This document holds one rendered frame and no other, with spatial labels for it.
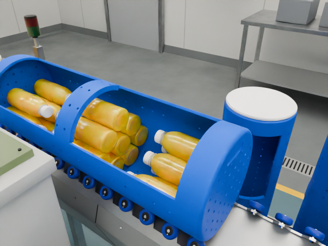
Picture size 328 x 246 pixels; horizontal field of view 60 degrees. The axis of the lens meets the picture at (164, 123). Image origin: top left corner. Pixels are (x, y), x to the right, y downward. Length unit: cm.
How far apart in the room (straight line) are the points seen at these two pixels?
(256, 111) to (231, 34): 322
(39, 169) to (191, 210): 35
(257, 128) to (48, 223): 77
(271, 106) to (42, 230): 90
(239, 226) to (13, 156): 60
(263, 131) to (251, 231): 42
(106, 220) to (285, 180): 179
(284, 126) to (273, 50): 305
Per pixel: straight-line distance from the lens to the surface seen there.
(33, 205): 78
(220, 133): 62
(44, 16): 645
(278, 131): 115
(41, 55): 176
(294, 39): 407
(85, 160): 77
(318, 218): 148
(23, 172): 71
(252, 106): 117
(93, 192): 92
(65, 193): 103
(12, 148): 76
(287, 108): 120
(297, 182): 249
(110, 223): 91
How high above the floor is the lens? 158
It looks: 32 degrees down
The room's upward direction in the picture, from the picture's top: straight up
